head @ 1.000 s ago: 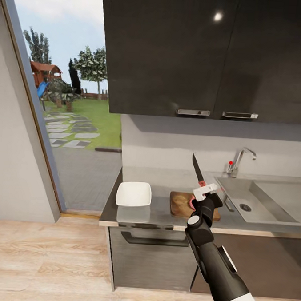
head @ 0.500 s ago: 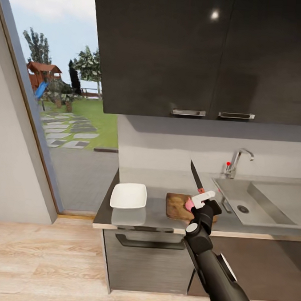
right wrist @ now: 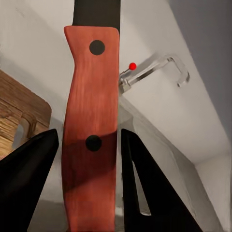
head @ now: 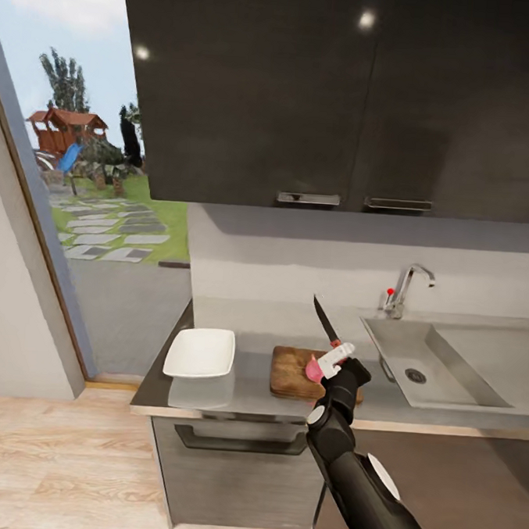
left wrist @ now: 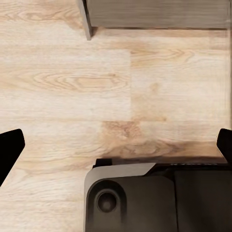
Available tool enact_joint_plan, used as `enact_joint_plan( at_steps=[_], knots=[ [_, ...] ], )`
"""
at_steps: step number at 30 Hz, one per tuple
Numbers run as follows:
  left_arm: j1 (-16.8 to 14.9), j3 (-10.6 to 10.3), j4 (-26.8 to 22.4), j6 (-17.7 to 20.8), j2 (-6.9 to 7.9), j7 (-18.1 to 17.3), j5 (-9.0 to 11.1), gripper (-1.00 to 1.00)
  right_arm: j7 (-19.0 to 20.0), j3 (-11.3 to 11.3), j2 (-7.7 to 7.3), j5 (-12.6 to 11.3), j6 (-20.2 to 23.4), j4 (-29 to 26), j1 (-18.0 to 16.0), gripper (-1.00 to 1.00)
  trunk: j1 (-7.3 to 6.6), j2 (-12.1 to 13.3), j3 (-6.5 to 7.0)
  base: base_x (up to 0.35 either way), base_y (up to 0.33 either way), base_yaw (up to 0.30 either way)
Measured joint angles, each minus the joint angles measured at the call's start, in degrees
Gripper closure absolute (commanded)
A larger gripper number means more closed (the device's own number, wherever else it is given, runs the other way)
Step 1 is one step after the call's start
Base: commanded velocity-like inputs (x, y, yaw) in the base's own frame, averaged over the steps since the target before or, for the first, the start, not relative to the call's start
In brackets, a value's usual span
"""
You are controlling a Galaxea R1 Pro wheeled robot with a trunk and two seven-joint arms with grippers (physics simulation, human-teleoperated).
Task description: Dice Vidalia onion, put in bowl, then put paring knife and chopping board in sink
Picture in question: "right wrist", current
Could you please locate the cutting board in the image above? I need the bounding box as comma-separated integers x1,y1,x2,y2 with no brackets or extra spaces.
0,70,52,161

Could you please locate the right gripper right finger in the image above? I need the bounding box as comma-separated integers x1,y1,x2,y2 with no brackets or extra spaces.
121,129,203,232

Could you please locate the parer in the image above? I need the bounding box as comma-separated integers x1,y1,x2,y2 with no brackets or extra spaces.
61,0,121,232

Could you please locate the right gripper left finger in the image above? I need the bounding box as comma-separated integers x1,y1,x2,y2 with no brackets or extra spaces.
0,129,59,232

